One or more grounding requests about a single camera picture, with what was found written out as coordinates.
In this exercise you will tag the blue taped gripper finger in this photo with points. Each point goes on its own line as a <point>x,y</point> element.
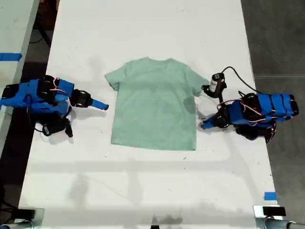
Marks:
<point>98,102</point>
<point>208,125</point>
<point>100,107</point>
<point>210,119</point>

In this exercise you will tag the pale green T-shirt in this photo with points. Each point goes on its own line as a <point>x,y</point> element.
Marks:
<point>152,107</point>

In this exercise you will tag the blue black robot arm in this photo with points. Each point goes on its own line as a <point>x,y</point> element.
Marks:
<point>35,95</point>
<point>267,107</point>

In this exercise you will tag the long blue tape strip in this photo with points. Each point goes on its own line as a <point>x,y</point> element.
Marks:
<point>10,56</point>

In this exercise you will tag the white side table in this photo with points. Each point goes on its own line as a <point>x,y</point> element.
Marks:
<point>14,35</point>

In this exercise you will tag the small blue tape square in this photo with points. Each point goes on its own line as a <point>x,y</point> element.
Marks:
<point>270,196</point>

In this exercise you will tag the small black box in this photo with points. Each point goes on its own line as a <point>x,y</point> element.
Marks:
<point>274,211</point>
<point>26,213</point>

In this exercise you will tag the short black camera stalk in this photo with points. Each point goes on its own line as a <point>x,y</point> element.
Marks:
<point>220,99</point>

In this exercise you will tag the black camera box with label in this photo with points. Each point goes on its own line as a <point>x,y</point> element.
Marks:
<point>53,127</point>
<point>215,84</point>

